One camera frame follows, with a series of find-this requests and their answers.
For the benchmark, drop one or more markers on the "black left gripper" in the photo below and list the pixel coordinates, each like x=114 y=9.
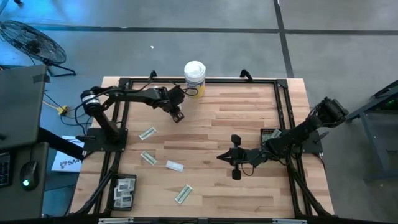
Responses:
x=173 y=99

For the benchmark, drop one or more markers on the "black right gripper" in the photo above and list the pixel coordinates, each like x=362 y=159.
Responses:
x=245 y=155

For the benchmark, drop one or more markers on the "green striped bandage packet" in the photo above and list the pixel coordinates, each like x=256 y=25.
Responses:
x=147 y=133
x=148 y=158
x=183 y=194
x=275 y=133

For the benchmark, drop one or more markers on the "plain white long packet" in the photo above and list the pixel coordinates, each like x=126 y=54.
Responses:
x=174 y=166

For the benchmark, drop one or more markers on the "white square wipe packet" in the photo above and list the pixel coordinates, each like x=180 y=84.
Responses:
x=117 y=193
x=126 y=199
x=117 y=203
x=132 y=184
x=123 y=185

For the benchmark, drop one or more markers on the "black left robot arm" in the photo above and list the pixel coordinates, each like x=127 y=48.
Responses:
x=133 y=95

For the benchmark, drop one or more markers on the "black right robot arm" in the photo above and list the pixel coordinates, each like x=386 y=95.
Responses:
x=298 y=133

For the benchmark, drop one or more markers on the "yellow Lysol wipes canister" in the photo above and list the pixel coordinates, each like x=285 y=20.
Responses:
x=195 y=73

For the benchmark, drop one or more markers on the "black mesh basket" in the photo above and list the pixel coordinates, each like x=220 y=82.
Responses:
x=109 y=199
x=267 y=130

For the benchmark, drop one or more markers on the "yellow power plug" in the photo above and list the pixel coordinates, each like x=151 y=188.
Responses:
x=63 y=109

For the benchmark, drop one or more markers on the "white printed paper sheet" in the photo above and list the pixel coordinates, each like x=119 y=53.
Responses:
x=70 y=165

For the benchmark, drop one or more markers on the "black slanted beam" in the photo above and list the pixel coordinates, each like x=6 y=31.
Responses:
x=62 y=144

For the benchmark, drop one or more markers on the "dark metal cart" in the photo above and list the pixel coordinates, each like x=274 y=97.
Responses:
x=376 y=149

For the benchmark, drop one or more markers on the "grey flat monitor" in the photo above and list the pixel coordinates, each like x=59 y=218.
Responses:
x=21 y=105

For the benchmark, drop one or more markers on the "black computer mouse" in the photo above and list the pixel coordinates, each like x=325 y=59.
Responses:
x=29 y=174

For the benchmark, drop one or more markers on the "black floor fan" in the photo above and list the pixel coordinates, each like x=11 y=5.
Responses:
x=34 y=43

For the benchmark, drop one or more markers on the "grey desk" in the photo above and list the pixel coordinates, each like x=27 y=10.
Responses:
x=31 y=205

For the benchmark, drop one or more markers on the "black keyboard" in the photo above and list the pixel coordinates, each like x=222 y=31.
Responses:
x=4 y=171

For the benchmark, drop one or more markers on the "small black floor object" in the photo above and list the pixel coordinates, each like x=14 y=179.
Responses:
x=18 y=1

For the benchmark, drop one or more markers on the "black aluminium table frame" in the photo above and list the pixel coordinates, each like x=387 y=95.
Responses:
x=233 y=81

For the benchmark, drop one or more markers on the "silver metal bracket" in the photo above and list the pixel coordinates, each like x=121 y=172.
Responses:
x=289 y=221
x=115 y=220

